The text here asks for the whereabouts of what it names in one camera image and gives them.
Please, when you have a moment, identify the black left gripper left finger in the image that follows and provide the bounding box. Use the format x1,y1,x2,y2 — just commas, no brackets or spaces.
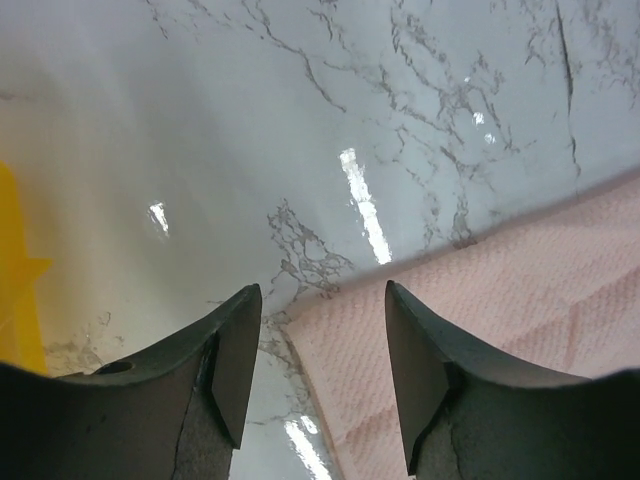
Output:
1,284,262,479

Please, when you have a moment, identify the pink waffle towel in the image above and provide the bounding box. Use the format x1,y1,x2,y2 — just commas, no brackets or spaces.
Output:
288,179,639,479

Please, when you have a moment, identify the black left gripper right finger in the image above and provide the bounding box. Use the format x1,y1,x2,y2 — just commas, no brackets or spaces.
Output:
385,281,639,479

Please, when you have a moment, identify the yellow plastic tray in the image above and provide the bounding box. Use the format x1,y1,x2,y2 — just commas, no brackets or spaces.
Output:
1,164,51,375

